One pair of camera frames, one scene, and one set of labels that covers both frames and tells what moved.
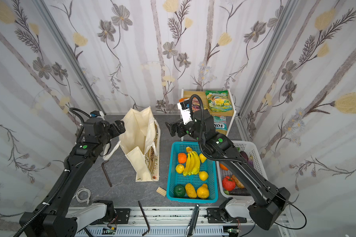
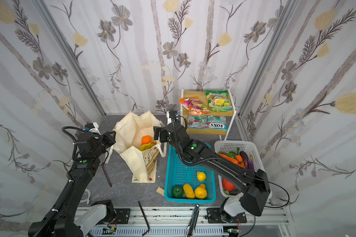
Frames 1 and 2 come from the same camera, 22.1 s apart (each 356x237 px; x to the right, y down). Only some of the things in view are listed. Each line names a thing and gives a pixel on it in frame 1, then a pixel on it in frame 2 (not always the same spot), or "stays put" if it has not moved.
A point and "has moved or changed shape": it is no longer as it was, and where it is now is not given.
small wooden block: (161, 191) stays put
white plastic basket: (249, 146) stays put
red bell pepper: (228, 183) stays put
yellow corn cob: (191, 191) stays put
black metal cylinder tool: (191, 228) stays put
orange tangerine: (182, 158) to (146, 139)
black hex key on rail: (148, 226) stays put
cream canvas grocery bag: (139, 135) has moved or changed shape
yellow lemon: (203, 175) stays put
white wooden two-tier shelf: (218, 103) stays put
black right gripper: (179, 129) to (161, 134)
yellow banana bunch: (193, 164) to (145, 146)
